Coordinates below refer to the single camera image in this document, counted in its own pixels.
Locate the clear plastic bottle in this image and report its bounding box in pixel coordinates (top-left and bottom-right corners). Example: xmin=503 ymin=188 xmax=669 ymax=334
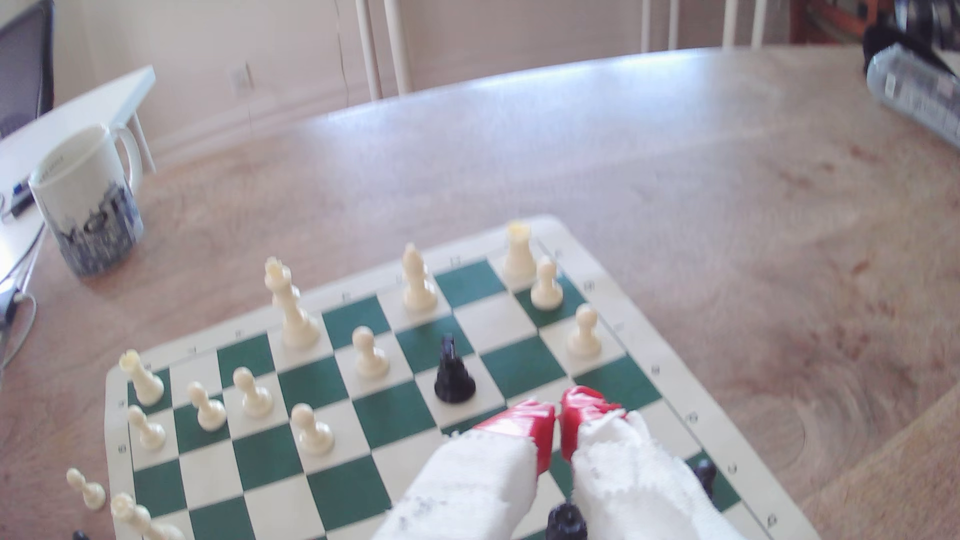
xmin=866 ymin=42 xmax=960 ymax=151

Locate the black monitor screen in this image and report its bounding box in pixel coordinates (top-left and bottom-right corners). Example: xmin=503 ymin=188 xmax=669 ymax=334
xmin=0 ymin=0 xmax=56 ymax=140

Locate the black chess queen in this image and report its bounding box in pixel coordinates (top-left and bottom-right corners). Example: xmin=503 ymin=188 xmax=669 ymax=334
xmin=545 ymin=502 xmax=588 ymax=540

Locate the white chess queen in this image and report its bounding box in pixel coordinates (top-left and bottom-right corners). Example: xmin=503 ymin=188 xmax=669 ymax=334
xmin=110 ymin=492 xmax=186 ymax=540

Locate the grey cable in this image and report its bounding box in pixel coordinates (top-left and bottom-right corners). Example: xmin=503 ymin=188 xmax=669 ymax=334
xmin=0 ymin=225 xmax=48 ymax=372

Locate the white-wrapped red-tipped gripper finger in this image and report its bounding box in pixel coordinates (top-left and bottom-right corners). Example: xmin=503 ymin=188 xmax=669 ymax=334
xmin=372 ymin=399 xmax=558 ymax=540
xmin=559 ymin=385 xmax=745 ymax=540

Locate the brown wooden furniture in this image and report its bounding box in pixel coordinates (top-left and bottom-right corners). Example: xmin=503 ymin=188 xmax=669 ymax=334
xmin=789 ymin=0 xmax=897 ymax=45

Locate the white chess pawn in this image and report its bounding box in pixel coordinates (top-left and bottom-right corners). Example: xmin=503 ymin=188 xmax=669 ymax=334
xmin=232 ymin=366 xmax=275 ymax=420
xmin=351 ymin=325 xmax=391 ymax=379
xmin=567 ymin=303 xmax=603 ymax=359
xmin=186 ymin=381 xmax=228 ymax=432
xmin=530 ymin=255 xmax=565 ymax=312
xmin=66 ymin=468 xmax=108 ymax=512
xmin=126 ymin=405 xmax=168 ymax=452
xmin=290 ymin=402 xmax=336 ymax=456

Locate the white chess king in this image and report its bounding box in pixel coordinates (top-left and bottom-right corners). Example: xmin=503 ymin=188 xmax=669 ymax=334
xmin=263 ymin=256 xmax=321 ymax=349

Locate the white desk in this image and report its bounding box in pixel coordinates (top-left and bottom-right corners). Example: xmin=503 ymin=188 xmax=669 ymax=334
xmin=0 ymin=64 xmax=159 ymax=297

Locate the white chess bishop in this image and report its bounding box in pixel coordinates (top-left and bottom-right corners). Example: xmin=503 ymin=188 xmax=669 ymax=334
xmin=401 ymin=242 xmax=439 ymax=314

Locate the green and cream chess mat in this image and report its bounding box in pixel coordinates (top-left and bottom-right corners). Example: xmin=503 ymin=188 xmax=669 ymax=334
xmin=103 ymin=215 xmax=822 ymax=540

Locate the white mug blue skyline print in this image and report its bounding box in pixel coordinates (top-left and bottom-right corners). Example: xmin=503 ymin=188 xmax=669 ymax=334
xmin=28 ymin=122 xmax=146 ymax=278

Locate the black bag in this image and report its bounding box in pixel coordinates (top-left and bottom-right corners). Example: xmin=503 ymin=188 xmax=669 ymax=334
xmin=861 ymin=0 xmax=960 ymax=76

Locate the white chess rook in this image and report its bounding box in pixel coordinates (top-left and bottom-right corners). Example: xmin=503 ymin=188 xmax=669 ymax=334
xmin=502 ymin=219 xmax=538 ymax=285
xmin=118 ymin=349 xmax=165 ymax=408

